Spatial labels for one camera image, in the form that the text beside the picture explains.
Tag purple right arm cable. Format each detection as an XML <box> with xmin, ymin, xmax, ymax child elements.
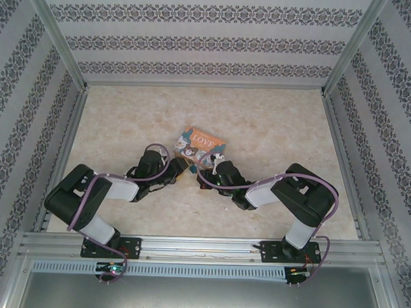
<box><xmin>193</xmin><ymin>152</ymin><xmax>341</xmax><ymax>234</ymax></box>

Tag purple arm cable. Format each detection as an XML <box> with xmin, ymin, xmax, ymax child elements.
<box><xmin>193</xmin><ymin>152</ymin><xmax>341</xmax><ymax>234</ymax></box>
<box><xmin>66</xmin><ymin>140</ymin><xmax>175</xmax><ymax>236</ymax></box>

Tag aluminium right frame post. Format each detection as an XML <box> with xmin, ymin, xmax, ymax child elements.
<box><xmin>321</xmin><ymin>0</ymin><xmax>390</xmax><ymax>97</ymax></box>

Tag white slotted cable duct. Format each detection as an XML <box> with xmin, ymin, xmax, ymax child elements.
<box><xmin>30</xmin><ymin>257</ymin><xmax>287</xmax><ymax>282</ymax></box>

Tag left controller circuit board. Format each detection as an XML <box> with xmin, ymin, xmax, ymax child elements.
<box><xmin>95</xmin><ymin>262</ymin><xmax>127</xmax><ymax>274</ymax></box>

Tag aluminium frame post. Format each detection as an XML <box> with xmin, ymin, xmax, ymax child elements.
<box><xmin>321</xmin><ymin>0</ymin><xmax>390</xmax><ymax>97</ymax></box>
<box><xmin>20</xmin><ymin>0</ymin><xmax>92</xmax><ymax>92</ymax></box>

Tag controller circuit board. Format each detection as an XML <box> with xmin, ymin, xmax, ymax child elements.
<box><xmin>95</xmin><ymin>262</ymin><xmax>127</xmax><ymax>274</ymax></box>
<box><xmin>287</xmin><ymin>265</ymin><xmax>311</xmax><ymax>277</ymax></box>

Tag colourful LOVE picture book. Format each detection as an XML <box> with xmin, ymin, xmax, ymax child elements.
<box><xmin>172</xmin><ymin>125</ymin><xmax>229</xmax><ymax>170</ymax></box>

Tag aluminium back frame rail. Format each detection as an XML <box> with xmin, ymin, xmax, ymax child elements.
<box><xmin>84</xmin><ymin>78</ymin><xmax>327</xmax><ymax>95</ymax></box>

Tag aluminium mounting rail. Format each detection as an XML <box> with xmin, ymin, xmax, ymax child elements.
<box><xmin>18</xmin><ymin>228</ymin><xmax>389</xmax><ymax>270</ymax></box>

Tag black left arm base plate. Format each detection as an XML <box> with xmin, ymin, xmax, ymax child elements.
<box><xmin>80</xmin><ymin>235</ymin><xmax>143</xmax><ymax>261</ymax></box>

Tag right controller circuit board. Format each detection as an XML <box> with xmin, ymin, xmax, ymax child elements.
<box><xmin>287</xmin><ymin>265</ymin><xmax>311</xmax><ymax>277</ymax></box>

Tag aluminium left frame post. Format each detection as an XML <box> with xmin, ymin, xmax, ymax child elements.
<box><xmin>20</xmin><ymin>0</ymin><xmax>92</xmax><ymax>92</ymax></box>

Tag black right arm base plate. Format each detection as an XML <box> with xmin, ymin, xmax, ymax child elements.
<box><xmin>259</xmin><ymin>239</ymin><xmax>320</xmax><ymax>265</ymax></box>

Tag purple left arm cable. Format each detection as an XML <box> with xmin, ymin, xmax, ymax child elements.
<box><xmin>66</xmin><ymin>140</ymin><xmax>175</xmax><ymax>236</ymax></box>

